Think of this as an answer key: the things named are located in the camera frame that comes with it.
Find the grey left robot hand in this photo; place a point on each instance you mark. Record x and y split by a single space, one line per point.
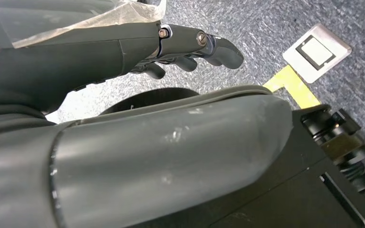
170 151

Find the clear plastic hand wrap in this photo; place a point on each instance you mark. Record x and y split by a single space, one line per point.
132 14

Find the black rounded robot part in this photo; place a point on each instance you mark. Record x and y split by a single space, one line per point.
151 99

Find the yellow floor tape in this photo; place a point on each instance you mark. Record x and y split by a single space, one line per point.
292 85

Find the silver floor socket plate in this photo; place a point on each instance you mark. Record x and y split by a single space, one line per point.
316 52

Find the black robot body frame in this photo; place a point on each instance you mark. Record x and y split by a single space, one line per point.
295 188

